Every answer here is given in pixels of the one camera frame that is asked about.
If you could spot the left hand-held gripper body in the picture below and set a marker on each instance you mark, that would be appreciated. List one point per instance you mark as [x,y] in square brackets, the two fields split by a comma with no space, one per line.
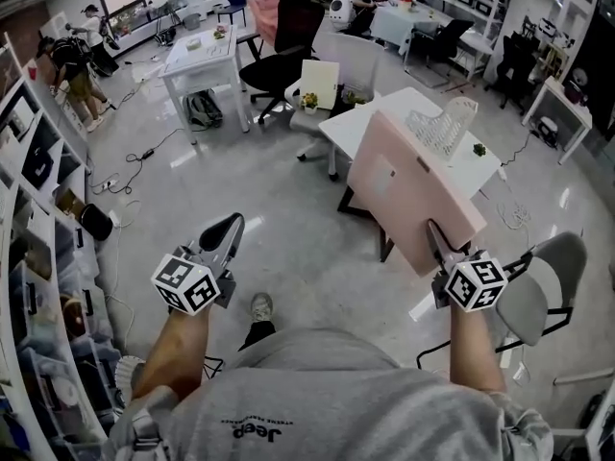
[185,286]

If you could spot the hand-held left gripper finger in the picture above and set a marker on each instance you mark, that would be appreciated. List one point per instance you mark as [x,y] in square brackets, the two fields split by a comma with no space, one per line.
[235,248]
[218,233]

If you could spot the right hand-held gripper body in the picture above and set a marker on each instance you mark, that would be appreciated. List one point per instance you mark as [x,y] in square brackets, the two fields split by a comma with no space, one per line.
[475,283]

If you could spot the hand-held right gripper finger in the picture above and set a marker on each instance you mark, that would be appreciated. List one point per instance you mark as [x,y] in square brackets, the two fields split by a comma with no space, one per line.
[438,243]

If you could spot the pink folder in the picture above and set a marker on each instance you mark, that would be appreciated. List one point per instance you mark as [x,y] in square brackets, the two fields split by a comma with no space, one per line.
[408,185]

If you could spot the white mesh file holder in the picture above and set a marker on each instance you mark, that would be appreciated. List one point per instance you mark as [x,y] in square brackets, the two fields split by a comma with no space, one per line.
[444,125]

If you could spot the person's left forearm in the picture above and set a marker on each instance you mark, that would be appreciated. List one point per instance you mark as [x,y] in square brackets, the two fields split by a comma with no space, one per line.
[173,348]

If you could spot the person's right forearm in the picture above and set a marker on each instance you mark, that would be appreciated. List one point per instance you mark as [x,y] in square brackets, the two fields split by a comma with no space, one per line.
[473,348]

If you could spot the person's grey shoe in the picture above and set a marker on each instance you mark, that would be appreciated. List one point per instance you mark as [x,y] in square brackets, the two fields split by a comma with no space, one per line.
[262,306]

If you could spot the person's black trouser leg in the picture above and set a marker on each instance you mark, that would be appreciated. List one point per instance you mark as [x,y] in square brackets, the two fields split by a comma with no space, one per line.
[258,333]

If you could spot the small green potted plant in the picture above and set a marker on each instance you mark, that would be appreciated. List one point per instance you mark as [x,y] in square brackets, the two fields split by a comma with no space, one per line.
[479,150]

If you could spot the black cylinder bin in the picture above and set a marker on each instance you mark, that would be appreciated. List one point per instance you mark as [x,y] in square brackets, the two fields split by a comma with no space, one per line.
[96,221]

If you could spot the white power strip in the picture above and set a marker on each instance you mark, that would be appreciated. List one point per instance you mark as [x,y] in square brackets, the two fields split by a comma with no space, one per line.
[108,185]

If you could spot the grey backpack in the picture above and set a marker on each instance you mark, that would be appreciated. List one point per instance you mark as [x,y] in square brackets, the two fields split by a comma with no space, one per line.
[203,108]

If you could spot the white desk with black legs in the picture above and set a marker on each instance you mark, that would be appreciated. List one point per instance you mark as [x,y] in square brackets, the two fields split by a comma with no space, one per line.
[343,125]

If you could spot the white storage shelf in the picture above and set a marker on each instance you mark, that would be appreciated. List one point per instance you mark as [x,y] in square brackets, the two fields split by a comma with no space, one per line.
[33,257]

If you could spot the yellow flower pot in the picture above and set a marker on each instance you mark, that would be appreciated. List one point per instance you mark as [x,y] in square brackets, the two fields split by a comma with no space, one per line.
[310,103]

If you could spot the green plant in pot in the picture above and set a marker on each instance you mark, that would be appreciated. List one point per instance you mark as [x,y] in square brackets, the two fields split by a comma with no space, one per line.
[354,98]

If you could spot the white table with drawer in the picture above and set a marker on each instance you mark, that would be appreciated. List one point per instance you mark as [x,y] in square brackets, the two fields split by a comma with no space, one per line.
[202,63]

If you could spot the person's grey shirt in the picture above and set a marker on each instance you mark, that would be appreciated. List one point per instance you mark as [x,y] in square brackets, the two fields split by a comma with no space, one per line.
[327,401]

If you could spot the cream board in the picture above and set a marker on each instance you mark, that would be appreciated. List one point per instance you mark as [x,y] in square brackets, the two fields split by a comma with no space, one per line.
[319,84]

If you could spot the small white side table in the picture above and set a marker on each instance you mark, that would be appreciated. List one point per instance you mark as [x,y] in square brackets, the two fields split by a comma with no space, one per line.
[562,104]

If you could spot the black swivel chair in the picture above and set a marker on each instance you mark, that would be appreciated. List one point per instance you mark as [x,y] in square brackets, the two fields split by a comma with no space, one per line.
[514,67]

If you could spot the white grey office chair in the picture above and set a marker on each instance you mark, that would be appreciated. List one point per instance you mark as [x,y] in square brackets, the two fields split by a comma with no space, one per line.
[355,60]

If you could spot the black office chair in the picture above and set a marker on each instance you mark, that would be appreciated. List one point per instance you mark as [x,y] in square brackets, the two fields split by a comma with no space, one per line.
[288,41]

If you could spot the grey bucket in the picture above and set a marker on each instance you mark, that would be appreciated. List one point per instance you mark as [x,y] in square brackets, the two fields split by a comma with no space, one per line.
[191,21]

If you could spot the pink armchair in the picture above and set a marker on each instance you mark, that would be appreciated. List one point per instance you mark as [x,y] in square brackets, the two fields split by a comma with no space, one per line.
[266,15]

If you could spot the table with pale tablecloth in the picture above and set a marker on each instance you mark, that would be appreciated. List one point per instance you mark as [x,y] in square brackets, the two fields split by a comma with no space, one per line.
[394,22]

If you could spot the blue chair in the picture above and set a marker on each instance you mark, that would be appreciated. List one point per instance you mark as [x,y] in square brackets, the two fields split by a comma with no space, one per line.
[234,3]

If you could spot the red cup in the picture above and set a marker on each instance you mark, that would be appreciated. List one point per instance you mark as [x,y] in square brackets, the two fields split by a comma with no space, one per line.
[32,72]

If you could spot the white round carrier backpack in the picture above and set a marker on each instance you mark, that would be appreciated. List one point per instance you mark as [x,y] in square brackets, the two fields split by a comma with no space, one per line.
[342,8]

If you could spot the grey chair with black frame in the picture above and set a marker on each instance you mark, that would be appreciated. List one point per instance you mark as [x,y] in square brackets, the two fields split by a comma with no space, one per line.
[538,296]

